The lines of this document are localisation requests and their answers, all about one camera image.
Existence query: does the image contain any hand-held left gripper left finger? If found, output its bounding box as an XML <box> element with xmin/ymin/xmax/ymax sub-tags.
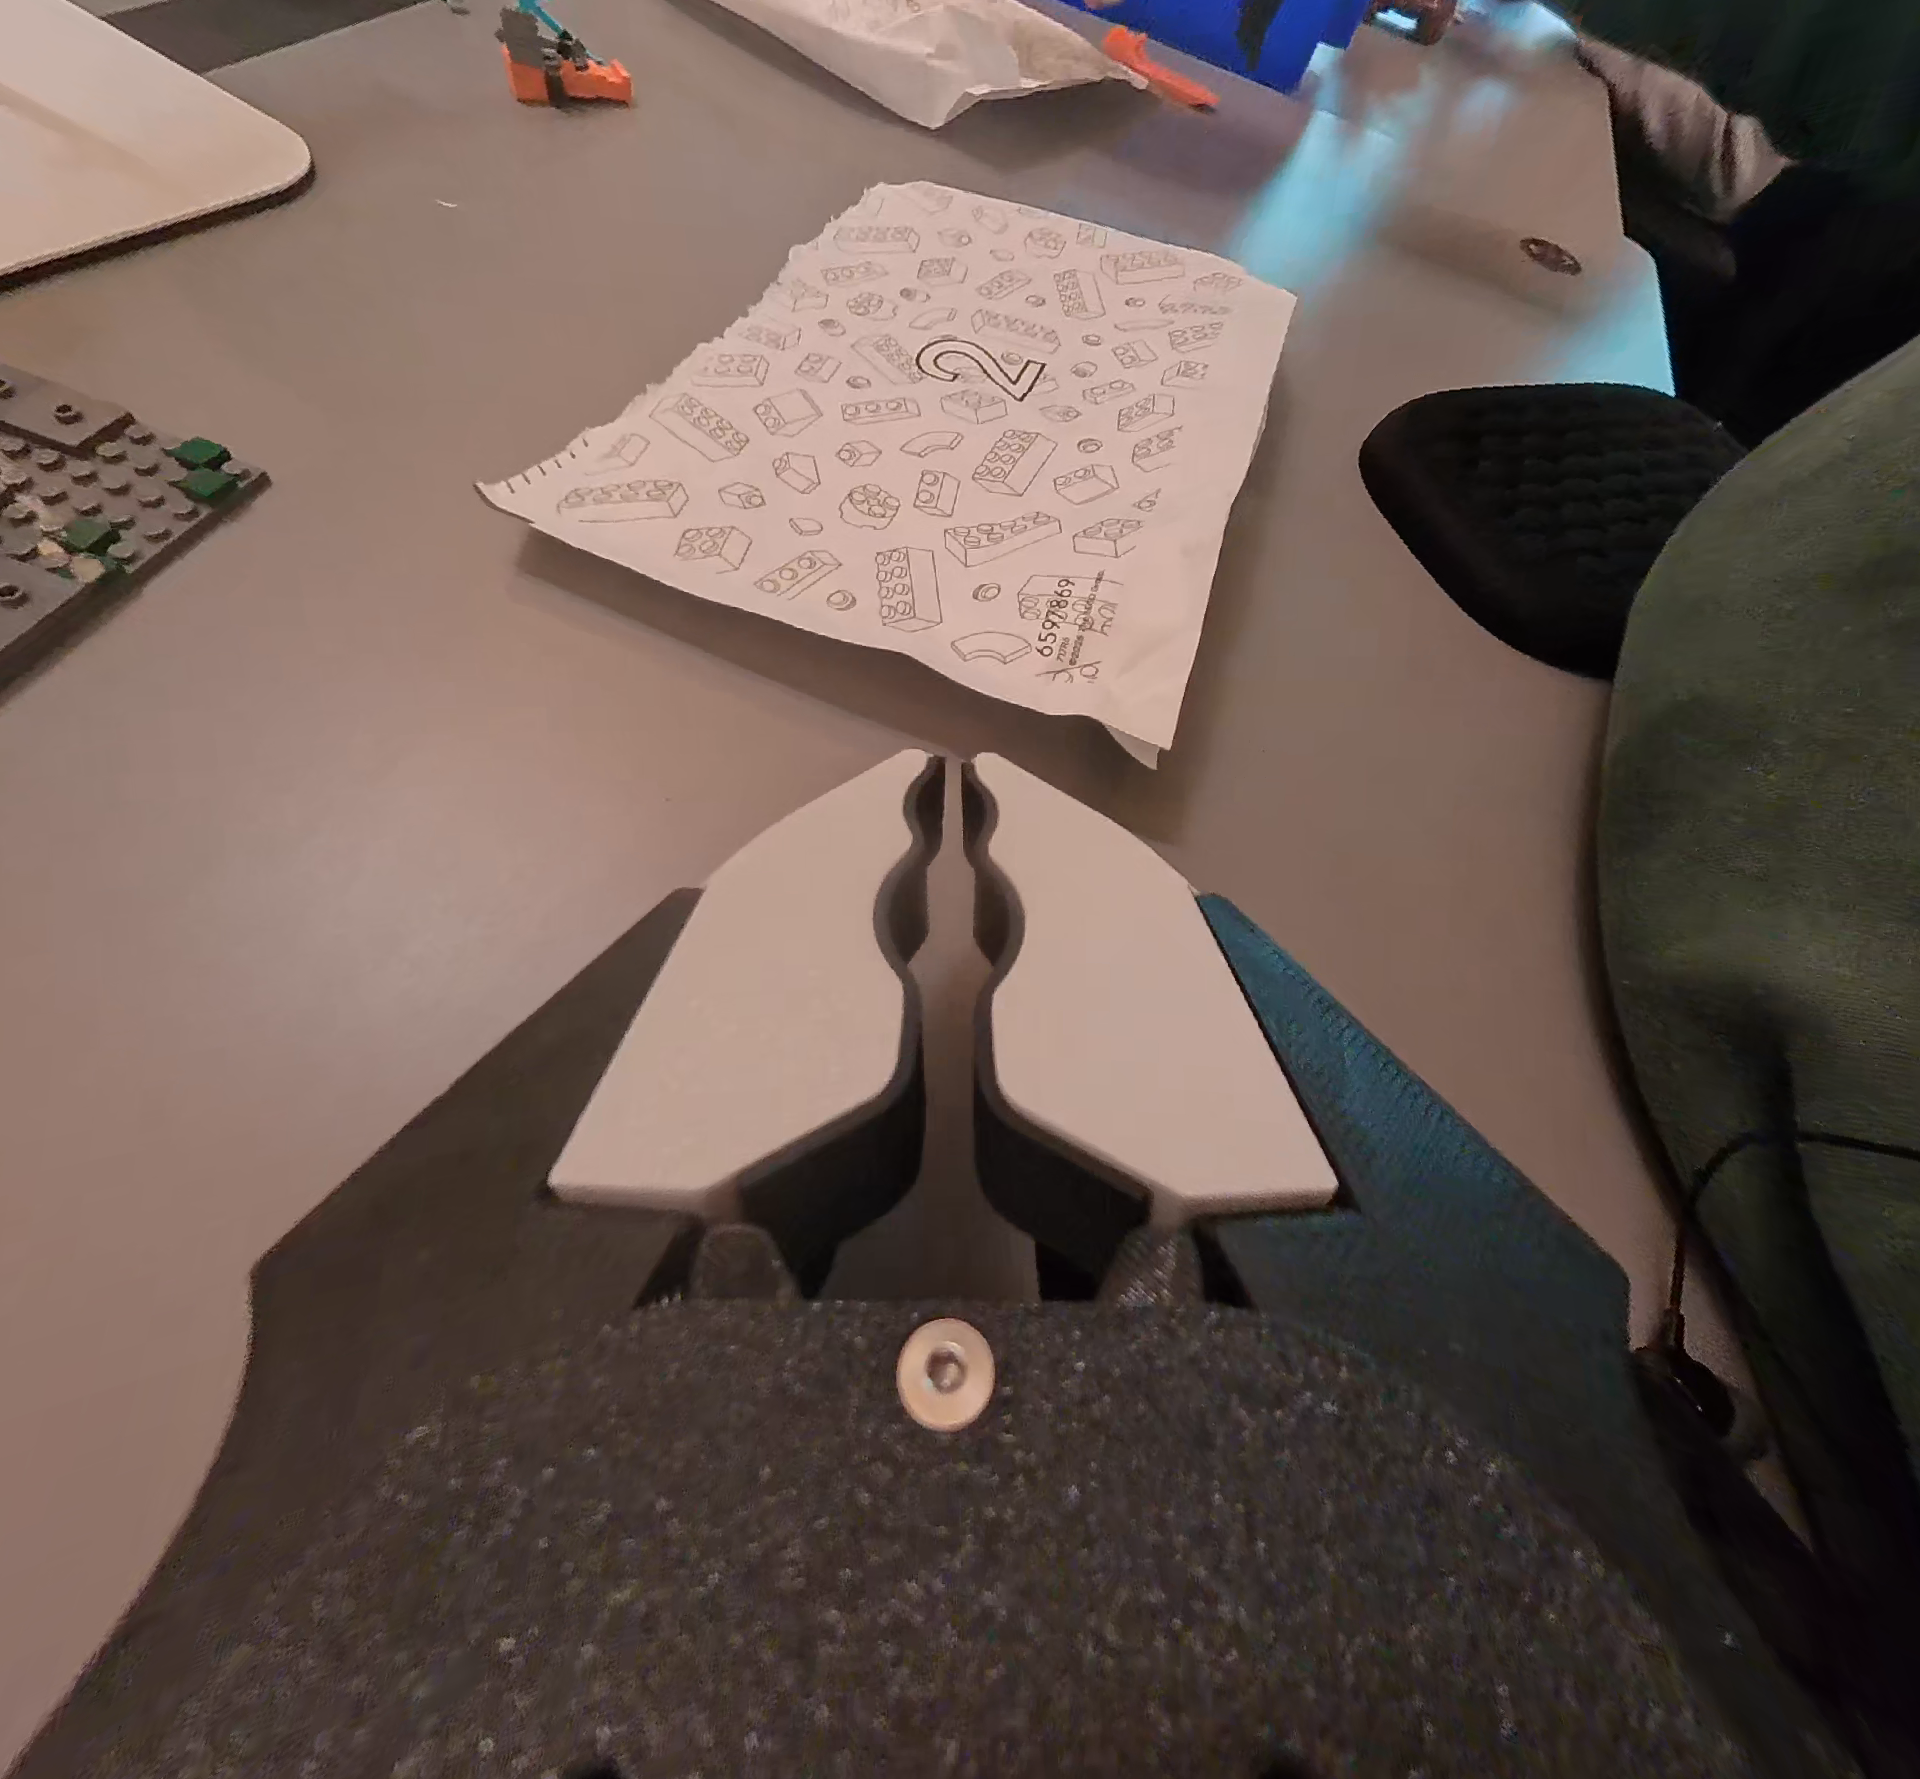
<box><xmin>547</xmin><ymin>749</ymin><xmax>948</xmax><ymax>1297</ymax></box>

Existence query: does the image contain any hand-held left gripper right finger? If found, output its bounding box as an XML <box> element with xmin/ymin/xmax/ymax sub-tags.
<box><xmin>960</xmin><ymin>751</ymin><xmax>1341</xmax><ymax>1297</ymax></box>

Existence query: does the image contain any large brick-print paper bag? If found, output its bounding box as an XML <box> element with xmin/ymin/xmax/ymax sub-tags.
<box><xmin>476</xmin><ymin>180</ymin><xmax>1299</xmax><ymax>771</ymax></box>

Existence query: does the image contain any grey desk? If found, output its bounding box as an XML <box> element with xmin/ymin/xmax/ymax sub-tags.
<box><xmin>0</xmin><ymin>0</ymin><xmax>1674</xmax><ymax>1750</ymax></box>

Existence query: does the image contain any orange brick separator tool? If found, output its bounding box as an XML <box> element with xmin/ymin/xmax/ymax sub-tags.
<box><xmin>1100</xmin><ymin>25</ymin><xmax>1222</xmax><ymax>111</ymax></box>

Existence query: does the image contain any small orange brick figure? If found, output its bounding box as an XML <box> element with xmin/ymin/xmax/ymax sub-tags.
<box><xmin>493</xmin><ymin>0</ymin><xmax>635</xmax><ymax>114</ymax></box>

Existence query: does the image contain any black chair armrest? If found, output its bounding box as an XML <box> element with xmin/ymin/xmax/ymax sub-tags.
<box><xmin>1358</xmin><ymin>386</ymin><xmax>1749</xmax><ymax>683</ymax></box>

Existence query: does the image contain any grey brick building model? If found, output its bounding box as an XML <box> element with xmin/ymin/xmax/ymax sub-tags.
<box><xmin>0</xmin><ymin>361</ymin><xmax>273</xmax><ymax>687</ymax></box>

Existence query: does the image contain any black drawstring toggle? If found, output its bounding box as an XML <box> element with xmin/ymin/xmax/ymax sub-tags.
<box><xmin>1634</xmin><ymin>1339</ymin><xmax>1741</xmax><ymax>1438</ymax></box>

